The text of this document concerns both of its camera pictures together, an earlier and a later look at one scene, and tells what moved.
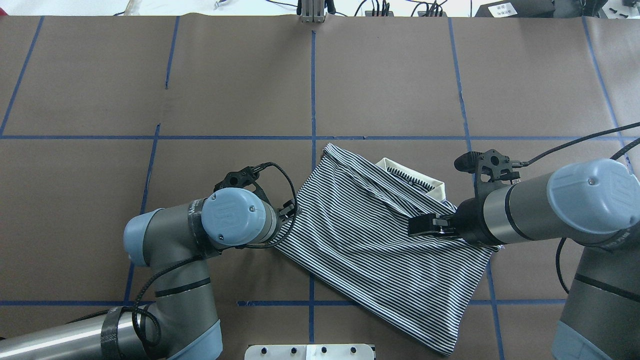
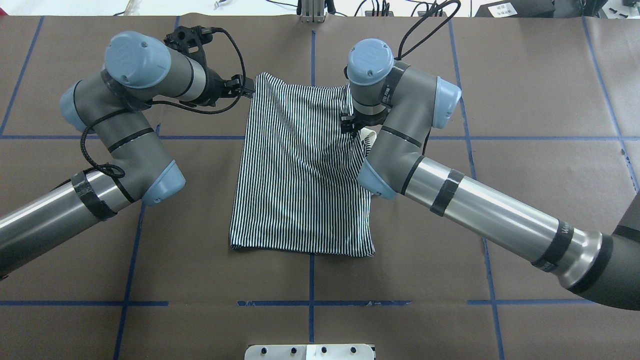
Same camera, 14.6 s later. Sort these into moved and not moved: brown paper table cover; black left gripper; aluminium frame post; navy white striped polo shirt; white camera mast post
Moved: navy white striped polo shirt; black left gripper
Not moved: white camera mast post; aluminium frame post; brown paper table cover
